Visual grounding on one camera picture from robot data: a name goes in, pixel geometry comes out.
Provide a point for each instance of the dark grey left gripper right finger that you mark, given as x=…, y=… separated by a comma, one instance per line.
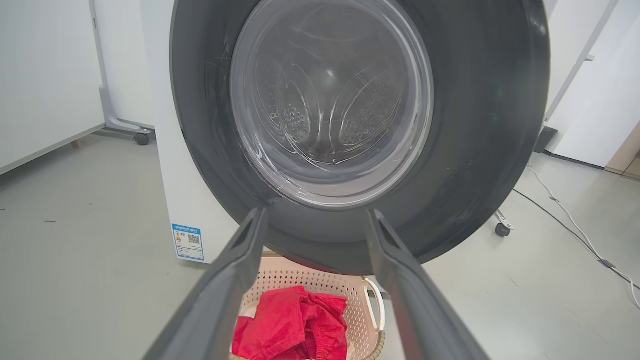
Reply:
x=425, y=310

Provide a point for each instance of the white partition panel on casters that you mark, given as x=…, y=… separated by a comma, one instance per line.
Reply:
x=570, y=30
x=120, y=50

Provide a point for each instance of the red towel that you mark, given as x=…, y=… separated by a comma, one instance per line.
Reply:
x=290, y=325

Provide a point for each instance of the blue energy label sticker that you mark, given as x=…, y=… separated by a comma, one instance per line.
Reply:
x=188, y=242

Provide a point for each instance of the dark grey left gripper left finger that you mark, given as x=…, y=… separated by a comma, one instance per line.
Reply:
x=215, y=300

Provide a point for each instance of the cream perforated laundry basket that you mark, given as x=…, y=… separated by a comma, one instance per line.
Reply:
x=357, y=310

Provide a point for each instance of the white washing machine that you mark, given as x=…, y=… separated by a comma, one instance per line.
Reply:
x=200, y=215

